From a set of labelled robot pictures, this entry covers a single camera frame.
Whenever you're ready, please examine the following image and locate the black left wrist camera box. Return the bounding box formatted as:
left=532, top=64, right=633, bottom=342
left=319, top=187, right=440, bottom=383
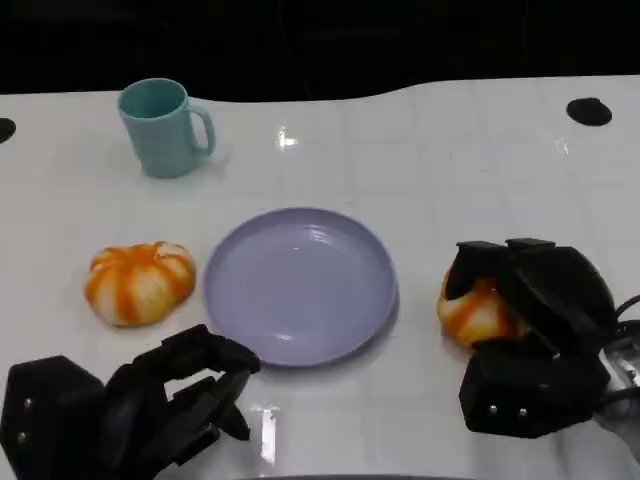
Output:
left=1, top=355, right=107, bottom=464

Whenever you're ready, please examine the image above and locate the lilac plate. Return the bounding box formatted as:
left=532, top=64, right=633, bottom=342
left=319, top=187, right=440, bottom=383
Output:
left=202, top=207, right=400, bottom=370

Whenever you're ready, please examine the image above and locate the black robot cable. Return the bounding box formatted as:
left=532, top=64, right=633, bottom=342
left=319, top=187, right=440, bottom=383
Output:
left=612, top=293, right=640, bottom=331

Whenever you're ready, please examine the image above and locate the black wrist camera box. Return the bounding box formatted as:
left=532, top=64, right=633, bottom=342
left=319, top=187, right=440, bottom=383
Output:
left=1, top=355, right=107, bottom=464
left=458, top=338, right=612, bottom=439

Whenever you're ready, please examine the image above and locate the orange and white bread roll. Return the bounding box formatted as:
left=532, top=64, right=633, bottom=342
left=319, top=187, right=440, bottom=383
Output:
left=436, top=273, right=529, bottom=347
left=83, top=241, right=197, bottom=329

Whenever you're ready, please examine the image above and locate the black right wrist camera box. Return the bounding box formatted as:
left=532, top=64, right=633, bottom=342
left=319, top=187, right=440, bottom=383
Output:
left=458, top=338, right=612, bottom=439

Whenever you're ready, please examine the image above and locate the black curtain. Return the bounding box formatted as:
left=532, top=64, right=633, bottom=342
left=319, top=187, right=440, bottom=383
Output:
left=0, top=0, right=640, bottom=104

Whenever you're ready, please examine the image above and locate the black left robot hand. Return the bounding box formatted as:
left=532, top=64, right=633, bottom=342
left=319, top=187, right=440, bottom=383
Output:
left=94, top=323, right=262, bottom=480

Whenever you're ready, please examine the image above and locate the pale green mug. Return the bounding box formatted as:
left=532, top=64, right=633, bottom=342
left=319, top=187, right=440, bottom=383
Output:
left=117, top=78, right=217, bottom=179

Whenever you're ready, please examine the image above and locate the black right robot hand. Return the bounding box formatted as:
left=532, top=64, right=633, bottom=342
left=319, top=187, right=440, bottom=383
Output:
left=444, top=238, right=617, bottom=359

